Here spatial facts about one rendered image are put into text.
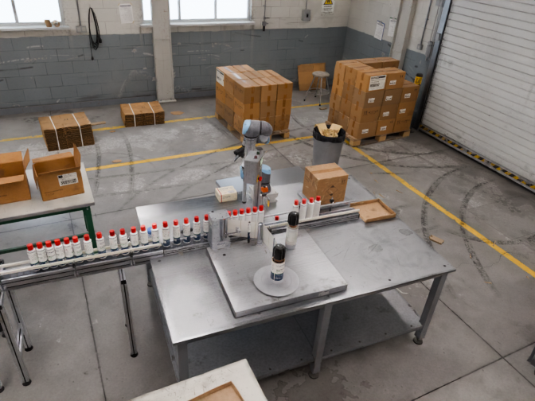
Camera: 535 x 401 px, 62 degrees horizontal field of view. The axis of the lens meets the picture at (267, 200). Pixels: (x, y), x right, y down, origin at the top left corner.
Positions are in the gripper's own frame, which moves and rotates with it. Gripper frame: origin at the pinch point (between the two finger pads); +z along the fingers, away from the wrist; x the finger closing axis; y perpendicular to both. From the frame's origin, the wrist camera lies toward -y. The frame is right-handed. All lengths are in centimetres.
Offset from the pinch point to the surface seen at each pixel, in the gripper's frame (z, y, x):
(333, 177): -26, 28, -84
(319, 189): -13, 20, -81
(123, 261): 46, -134, -46
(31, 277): 59, -187, -26
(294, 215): -14, -46, -110
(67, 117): 87, -5, 358
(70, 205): 56, -128, 54
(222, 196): 16.6, -34.5, -24.1
